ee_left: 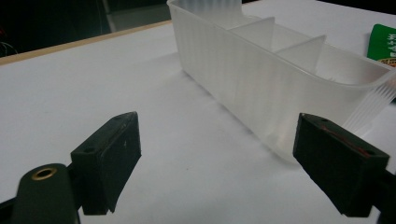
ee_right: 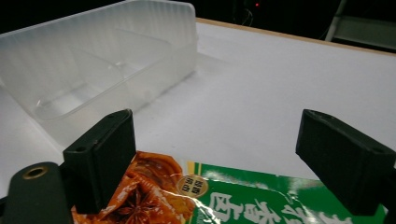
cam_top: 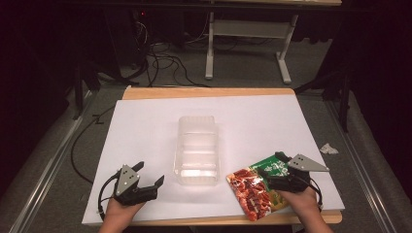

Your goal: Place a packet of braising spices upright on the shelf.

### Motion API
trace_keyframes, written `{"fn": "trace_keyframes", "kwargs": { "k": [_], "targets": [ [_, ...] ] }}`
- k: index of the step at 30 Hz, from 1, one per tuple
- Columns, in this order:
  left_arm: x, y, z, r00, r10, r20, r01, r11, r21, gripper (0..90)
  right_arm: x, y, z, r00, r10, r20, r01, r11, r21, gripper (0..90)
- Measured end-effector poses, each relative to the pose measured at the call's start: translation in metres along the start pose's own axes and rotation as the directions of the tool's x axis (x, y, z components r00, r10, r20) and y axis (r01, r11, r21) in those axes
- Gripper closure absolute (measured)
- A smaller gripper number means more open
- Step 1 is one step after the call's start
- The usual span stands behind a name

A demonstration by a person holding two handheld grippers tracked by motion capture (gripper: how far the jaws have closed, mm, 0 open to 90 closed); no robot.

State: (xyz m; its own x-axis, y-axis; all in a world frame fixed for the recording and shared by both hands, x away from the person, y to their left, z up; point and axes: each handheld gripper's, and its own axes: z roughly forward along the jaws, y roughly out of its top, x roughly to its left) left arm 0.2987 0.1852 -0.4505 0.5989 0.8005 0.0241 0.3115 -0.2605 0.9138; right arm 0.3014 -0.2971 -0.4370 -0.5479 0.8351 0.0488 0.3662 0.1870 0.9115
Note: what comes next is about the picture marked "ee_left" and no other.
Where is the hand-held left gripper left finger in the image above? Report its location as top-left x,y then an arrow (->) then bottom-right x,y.
70,111 -> 142,217

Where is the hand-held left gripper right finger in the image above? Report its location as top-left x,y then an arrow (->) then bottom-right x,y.
292,112 -> 390,218

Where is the translucent white divided storage box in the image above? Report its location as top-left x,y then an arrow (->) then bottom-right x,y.
166,0 -> 396,162

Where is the green packet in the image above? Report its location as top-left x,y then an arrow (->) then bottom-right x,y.
366,23 -> 396,69

